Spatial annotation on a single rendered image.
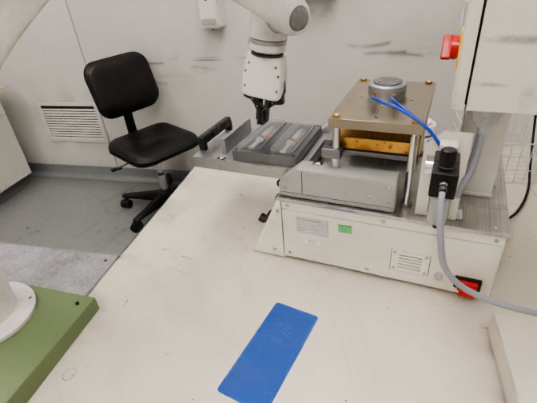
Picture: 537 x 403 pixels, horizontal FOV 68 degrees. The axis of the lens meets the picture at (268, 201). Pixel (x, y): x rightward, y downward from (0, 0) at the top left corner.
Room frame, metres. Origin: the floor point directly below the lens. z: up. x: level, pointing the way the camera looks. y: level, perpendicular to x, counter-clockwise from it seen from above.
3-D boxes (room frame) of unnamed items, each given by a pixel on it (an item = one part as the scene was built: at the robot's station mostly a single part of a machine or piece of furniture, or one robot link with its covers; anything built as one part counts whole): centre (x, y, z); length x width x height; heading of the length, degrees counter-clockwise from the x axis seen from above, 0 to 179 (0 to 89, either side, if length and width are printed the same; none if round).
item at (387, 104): (0.79, -0.29, 1.08); 0.31 x 0.24 x 0.13; 154
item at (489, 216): (0.81, -0.30, 0.93); 0.46 x 0.35 x 0.01; 64
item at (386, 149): (0.82, -0.27, 1.07); 0.22 x 0.17 x 0.10; 154
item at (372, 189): (0.74, -0.14, 0.96); 0.26 x 0.05 x 0.07; 64
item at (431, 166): (0.57, -0.29, 1.05); 0.15 x 0.05 x 0.15; 154
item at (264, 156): (0.94, -0.04, 0.98); 0.20 x 0.17 x 0.03; 154
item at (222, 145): (0.96, 0.00, 0.97); 0.30 x 0.22 x 0.08; 64
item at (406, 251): (0.81, -0.26, 0.84); 0.53 x 0.37 x 0.17; 64
